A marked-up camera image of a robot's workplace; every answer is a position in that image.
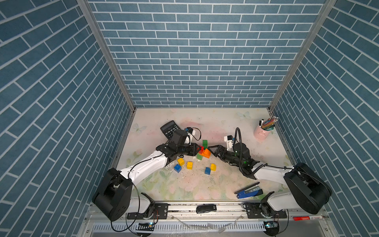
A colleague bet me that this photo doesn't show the blue black stapler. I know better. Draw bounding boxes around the blue black stapler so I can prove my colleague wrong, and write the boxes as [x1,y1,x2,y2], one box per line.
[235,182,263,199]

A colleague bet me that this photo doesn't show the blue lego brick centre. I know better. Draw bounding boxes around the blue lego brick centre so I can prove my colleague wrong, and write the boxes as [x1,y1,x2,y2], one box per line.
[204,167,211,175]

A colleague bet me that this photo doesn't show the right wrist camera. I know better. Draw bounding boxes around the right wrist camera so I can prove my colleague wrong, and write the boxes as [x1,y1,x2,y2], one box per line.
[224,135,234,151]

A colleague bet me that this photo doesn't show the blue lego brick left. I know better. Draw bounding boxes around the blue lego brick left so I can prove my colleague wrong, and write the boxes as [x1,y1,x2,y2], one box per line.
[174,164,182,173]

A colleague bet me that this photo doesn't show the blue lego brick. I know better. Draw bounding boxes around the blue lego brick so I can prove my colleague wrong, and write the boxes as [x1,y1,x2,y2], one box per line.
[174,164,182,173]
[204,167,211,175]

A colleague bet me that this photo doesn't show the pink pencil cup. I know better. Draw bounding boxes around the pink pencil cup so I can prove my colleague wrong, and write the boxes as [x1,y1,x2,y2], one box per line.
[254,126,270,141]

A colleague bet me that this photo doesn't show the yellow lego brick right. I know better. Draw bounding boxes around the yellow lego brick right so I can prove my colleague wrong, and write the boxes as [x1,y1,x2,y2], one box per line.
[210,164,217,171]

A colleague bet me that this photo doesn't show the yellow lego brick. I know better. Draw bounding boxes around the yellow lego brick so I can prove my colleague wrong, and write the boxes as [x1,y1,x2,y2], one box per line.
[210,164,217,171]
[187,162,193,170]
[177,158,185,166]

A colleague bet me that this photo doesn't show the black usb dongle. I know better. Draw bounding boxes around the black usb dongle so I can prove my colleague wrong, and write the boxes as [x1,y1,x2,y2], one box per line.
[196,204,217,214]

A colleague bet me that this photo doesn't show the yellow lego brick left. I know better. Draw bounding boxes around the yellow lego brick left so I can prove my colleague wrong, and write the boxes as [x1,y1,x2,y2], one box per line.
[177,158,185,166]

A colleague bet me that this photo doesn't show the red square lego brick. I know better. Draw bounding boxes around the red square lego brick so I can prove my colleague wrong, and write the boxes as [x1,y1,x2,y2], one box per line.
[198,146,204,155]

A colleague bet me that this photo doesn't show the yellow lego brick middle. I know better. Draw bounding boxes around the yellow lego brick middle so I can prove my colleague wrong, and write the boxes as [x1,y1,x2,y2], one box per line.
[187,162,193,170]

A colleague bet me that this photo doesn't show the dark green long lego brick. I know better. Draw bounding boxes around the dark green long lego brick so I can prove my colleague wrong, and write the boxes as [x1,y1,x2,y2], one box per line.
[202,140,208,149]

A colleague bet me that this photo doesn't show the black desk calculator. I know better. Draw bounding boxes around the black desk calculator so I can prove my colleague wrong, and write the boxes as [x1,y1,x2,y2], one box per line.
[160,120,180,140]

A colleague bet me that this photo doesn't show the coloured pencils bundle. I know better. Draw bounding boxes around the coloured pencils bundle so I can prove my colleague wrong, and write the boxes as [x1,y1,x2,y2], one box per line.
[259,116,279,131]

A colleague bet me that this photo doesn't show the orange long lego brick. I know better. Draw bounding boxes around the orange long lego brick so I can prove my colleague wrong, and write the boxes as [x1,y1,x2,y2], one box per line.
[201,149,211,159]

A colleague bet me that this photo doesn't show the red marker pen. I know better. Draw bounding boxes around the red marker pen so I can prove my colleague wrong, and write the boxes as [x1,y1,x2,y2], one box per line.
[292,215,323,221]

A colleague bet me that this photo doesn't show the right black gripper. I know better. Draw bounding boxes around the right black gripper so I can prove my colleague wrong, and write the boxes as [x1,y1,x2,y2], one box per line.
[208,145,243,168]

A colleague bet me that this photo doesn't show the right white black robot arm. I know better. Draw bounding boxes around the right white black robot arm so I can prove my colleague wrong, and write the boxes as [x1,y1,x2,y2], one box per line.
[208,143,333,218]

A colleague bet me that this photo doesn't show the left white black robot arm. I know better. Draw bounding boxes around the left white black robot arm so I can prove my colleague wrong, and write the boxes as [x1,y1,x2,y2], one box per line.
[92,128,201,222]

